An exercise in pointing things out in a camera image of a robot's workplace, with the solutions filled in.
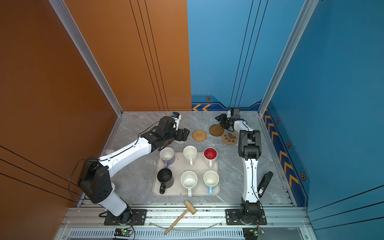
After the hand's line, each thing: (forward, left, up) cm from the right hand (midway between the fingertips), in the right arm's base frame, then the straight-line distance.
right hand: (216, 119), depth 112 cm
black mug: (-44, +33, -1) cm, 55 cm away
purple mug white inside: (-30, +34, +1) cm, 45 cm away
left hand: (-23, +22, +17) cm, 36 cm away
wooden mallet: (-59, +18, -2) cm, 62 cm away
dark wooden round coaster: (-8, +1, -3) cm, 8 cm away
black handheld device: (-47, -23, -4) cm, 52 cm away
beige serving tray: (-35, +25, -4) cm, 43 cm away
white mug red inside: (-30, +7, 0) cm, 30 cm away
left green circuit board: (-69, +50, -4) cm, 86 cm away
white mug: (-29, +19, 0) cm, 35 cm away
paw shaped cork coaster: (-16, -8, -2) cm, 18 cm away
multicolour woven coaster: (-19, +27, -2) cm, 33 cm away
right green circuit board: (-70, -11, -5) cm, 71 cm away
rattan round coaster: (-13, +13, -2) cm, 19 cm away
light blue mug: (-45, +7, -1) cm, 45 cm away
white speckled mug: (-46, +19, -3) cm, 50 cm away
